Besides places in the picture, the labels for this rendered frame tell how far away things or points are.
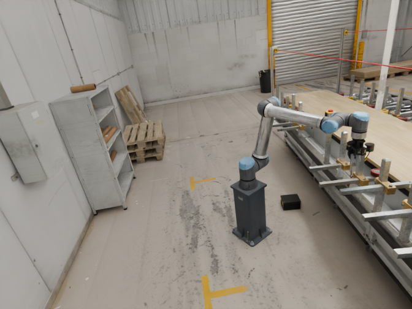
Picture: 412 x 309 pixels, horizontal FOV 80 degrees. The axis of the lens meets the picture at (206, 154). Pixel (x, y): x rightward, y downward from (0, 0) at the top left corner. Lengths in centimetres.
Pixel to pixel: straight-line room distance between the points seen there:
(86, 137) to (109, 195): 83
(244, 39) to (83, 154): 743
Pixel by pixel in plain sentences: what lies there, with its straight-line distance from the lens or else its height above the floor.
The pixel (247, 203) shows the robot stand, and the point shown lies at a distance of 242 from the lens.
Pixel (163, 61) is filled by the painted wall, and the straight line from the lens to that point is 927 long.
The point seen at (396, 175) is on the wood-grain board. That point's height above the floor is 90.
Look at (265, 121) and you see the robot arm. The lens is 220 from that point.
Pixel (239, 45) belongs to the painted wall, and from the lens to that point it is 952.
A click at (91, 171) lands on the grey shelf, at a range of 341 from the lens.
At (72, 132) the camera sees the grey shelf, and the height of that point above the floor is 118.
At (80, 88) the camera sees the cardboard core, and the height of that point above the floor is 160.
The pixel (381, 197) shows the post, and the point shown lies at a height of 85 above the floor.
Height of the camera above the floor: 194
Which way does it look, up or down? 25 degrees down
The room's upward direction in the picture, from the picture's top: 9 degrees counter-clockwise
